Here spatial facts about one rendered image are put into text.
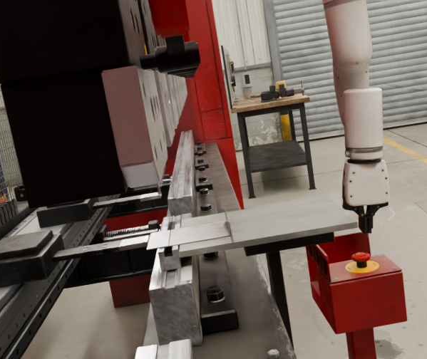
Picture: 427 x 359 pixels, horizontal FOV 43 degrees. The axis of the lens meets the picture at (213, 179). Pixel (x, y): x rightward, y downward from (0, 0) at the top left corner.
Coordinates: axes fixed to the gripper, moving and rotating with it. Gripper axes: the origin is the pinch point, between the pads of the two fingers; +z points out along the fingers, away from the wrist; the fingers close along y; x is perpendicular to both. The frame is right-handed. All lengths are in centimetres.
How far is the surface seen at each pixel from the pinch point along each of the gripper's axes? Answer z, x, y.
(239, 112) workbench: -3, 390, 17
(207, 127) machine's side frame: -10, 179, -26
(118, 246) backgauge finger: -12, -38, -53
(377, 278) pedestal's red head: 7.5, -15.1, -3.1
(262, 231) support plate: -13, -42, -31
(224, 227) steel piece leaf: -13, -37, -36
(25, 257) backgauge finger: -12, -42, -66
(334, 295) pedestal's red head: 10.5, -15.1, -12.3
